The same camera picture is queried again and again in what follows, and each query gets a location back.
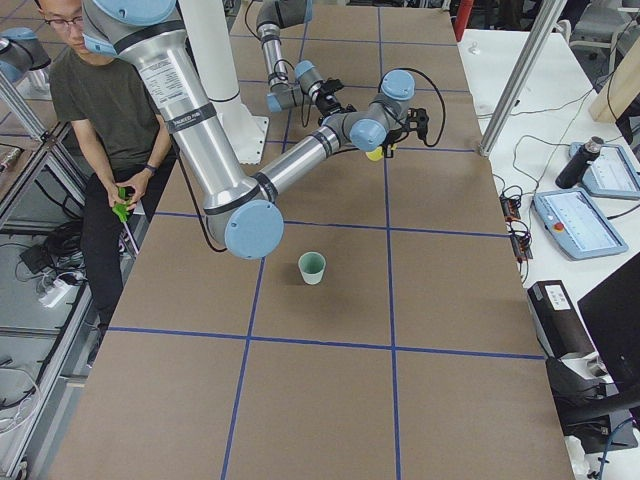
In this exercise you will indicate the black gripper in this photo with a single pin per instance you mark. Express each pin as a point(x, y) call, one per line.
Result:
point(389, 143)
point(328, 101)

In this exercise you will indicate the yellow plastic cup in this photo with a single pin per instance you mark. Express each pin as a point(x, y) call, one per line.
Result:
point(375, 155)

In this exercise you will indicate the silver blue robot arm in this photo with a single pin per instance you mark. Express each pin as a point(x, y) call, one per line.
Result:
point(183, 56)
point(287, 60)

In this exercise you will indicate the green plastic cup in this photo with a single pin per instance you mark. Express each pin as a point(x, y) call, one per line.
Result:
point(312, 267)

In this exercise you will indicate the clear plastic tape dispenser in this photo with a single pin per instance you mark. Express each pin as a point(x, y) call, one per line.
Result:
point(474, 49)

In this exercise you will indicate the orange circuit board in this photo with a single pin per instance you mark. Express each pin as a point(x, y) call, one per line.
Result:
point(510, 207)

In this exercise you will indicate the black water bottle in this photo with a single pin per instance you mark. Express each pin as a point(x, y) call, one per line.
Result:
point(584, 157)

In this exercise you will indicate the near blue teach pendant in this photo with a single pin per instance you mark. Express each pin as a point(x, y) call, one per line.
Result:
point(578, 226)

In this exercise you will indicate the blue teach pendant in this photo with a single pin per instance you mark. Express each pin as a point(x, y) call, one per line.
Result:
point(578, 226)
point(612, 175)

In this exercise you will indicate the seated person dark shirt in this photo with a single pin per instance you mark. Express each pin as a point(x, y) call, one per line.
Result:
point(121, 136)

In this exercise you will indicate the far blue teach pendant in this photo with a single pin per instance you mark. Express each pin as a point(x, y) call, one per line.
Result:
point(612, 175)

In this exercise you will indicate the black power adapter box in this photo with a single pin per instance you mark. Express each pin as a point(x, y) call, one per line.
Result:
point(558, 326)

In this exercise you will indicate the black computer monitor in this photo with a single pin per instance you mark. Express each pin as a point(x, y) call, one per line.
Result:
point(610, 312)

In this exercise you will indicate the white power strip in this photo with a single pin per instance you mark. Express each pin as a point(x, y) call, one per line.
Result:
point(58, 290)

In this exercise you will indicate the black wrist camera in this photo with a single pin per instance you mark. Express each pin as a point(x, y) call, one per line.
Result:
point(330, 86)
point(417, 121)

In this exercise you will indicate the aluminium frame post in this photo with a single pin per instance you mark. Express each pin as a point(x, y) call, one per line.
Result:
point(535, 42)

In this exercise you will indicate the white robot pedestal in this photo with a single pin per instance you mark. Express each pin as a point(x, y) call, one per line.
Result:
point(210, 43)

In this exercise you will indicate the green handled tool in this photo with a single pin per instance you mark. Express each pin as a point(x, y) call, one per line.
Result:
point(121, 210)

